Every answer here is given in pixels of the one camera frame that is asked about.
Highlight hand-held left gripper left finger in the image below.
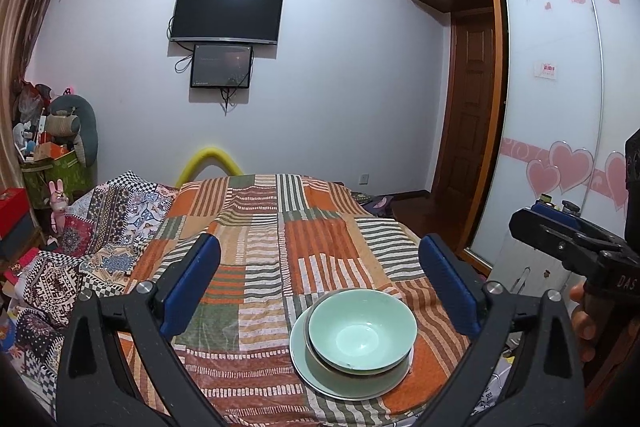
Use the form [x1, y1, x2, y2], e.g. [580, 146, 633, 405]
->
[55, 233, 223, 427]

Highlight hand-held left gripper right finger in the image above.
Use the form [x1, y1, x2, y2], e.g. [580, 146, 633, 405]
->
[415, 234, 586, 427]

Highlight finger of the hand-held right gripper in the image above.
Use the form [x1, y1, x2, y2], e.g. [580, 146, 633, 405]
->
[530, 202, 584, 233]
[509, 207, 621, 278]

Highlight mint green bowl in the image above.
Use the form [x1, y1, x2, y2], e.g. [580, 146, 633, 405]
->
[307, 289, 418, 372]

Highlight pink brown bowl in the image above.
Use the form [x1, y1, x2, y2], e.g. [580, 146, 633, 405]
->
[306, 341, 414, 377]

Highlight mint green plate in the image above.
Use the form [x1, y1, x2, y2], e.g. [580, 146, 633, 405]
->
[290, 307, 416, 401]

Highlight person's right hand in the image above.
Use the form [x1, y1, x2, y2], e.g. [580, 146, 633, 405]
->
[570, 282, 599, 363]

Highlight white mini fridge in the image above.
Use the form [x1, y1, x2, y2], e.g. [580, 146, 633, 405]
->
[487, 247, 571, 303]

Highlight striped orange patchwork blanket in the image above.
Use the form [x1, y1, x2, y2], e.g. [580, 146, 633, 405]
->
[117, 174, 501, 427]

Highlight patterned checkered quilt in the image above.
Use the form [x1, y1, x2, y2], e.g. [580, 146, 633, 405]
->
[0, 170, 178, 408]

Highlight white sliding wardrobe door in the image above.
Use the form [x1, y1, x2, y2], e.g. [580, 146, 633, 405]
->
[465, 0, 640, 278]

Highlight dark purple cloth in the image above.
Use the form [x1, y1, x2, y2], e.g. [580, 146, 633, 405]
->
[352, 193, 396, 219]

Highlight yellow foam tube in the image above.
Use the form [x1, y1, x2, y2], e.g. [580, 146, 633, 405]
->
[175, 147, 244, 188]

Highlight brown wooden door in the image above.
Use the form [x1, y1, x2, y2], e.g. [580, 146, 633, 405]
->
[432, 7, 503, 208]

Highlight pink rabbit toy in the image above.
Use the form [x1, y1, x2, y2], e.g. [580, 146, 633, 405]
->
[47, 179, 69, 235]

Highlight green storage box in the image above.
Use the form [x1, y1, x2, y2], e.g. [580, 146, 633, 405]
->
[20, 147, 93, 208]

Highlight red box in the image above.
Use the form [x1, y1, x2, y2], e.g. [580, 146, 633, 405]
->
[0, 187, 41, 240]

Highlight striped brown curtain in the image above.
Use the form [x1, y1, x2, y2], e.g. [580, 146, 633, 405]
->
[0, 0, 76, 208]

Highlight small black wall monitor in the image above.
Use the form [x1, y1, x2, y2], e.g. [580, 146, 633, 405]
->
[190, 43, 253, 90]

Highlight black wall television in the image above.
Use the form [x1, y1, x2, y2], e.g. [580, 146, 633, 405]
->
[169, 0, 285, 45]

